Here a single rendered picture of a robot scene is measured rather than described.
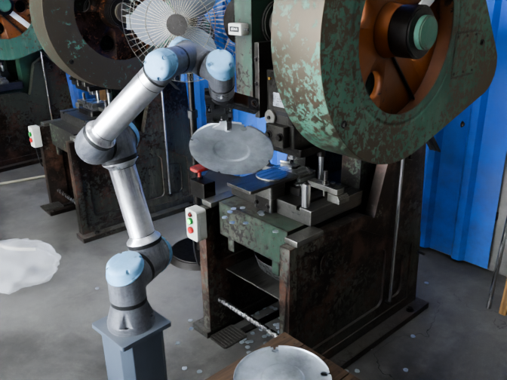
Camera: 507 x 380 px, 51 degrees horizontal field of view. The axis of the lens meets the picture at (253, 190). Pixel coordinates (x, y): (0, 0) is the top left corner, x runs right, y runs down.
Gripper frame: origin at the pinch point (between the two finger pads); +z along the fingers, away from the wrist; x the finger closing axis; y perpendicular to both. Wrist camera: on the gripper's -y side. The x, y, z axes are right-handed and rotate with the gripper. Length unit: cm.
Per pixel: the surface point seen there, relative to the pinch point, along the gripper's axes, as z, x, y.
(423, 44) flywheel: -27, -10, -57
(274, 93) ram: 16.7, -23.7, -17.2
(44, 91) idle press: 246, -185, 156
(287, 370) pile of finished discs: 17, 74, -14
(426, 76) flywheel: 2, -19, -69
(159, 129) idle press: 151, -88, 44
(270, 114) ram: 22.6, -17.9, -15.8
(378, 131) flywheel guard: -9.7, 8.9, -45.0
